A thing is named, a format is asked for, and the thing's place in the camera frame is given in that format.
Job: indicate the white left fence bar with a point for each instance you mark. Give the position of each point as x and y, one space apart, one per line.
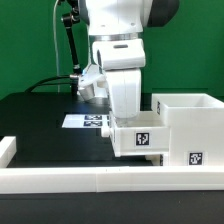
7 150

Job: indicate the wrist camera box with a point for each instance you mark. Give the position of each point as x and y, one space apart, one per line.
115 55

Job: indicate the white front drawer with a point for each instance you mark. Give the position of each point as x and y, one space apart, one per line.
157 160

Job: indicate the white fence bar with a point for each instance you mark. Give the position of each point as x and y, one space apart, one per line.
110 179
7 150

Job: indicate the white front fence bar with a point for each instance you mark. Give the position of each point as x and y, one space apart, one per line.
110 179

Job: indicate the white marker tag plate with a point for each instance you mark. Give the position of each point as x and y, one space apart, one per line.
85 121

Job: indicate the white drawer cabinet box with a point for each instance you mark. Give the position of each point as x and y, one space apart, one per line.
196 123

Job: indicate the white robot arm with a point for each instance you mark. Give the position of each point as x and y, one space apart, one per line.
117 20

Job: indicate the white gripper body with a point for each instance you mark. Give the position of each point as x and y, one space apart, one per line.
124 88

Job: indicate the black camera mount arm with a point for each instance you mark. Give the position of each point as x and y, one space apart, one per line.
68 20

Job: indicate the white drawer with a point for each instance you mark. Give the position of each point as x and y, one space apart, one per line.
157 160
146 135

